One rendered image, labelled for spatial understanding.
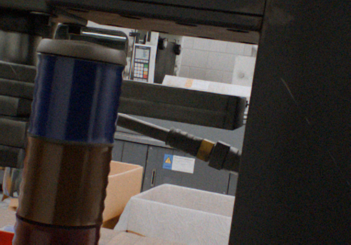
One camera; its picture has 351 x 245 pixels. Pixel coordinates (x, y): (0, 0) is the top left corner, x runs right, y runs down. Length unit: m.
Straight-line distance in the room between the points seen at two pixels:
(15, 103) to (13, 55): 0.05
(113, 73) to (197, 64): 6.85
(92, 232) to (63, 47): 0.08
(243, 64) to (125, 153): 1.34
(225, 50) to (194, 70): 0.42
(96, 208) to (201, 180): 4.83
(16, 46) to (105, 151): 0.29
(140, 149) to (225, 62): 2.14
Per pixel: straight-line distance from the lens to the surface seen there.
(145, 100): 0.48
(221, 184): 5.06
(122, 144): 5.26
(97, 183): 0.27
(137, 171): 3.23
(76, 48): 0.26
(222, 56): 7.00
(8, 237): 0.87
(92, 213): 0.27
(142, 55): 5.07
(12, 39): 0.55
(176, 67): 6.09
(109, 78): 0.26
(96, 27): 5.34
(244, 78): 5.60
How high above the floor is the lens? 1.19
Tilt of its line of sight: 3 degrees down
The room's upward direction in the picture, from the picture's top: 8 degrees clockwise
